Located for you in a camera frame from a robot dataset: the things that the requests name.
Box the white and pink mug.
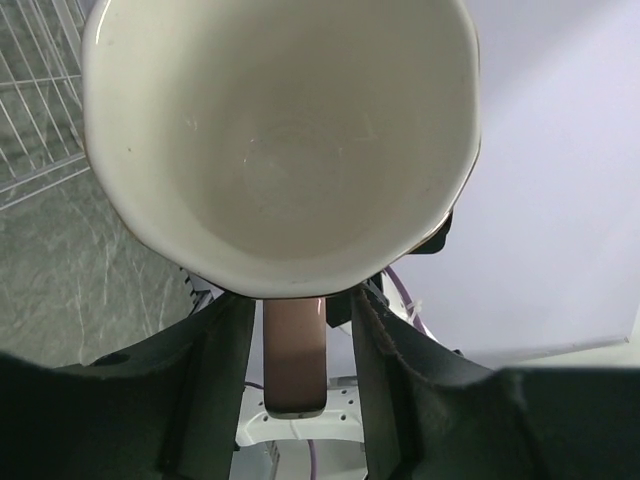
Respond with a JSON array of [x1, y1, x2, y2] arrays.
[[79, 0, 484, 419]]

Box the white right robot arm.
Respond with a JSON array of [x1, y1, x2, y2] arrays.
[[185, 213, 452, 419]]

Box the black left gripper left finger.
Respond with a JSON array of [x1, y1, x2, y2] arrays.
[[1, 294, 253, 479]]

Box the white wire dish rack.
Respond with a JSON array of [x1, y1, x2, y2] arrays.
[[1, 1, 93, 209]]

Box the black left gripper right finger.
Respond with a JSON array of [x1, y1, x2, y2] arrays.
[[351, 287, 639, 479]]

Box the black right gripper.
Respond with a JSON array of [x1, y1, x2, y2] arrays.
[[410, 211, 453, 255]]

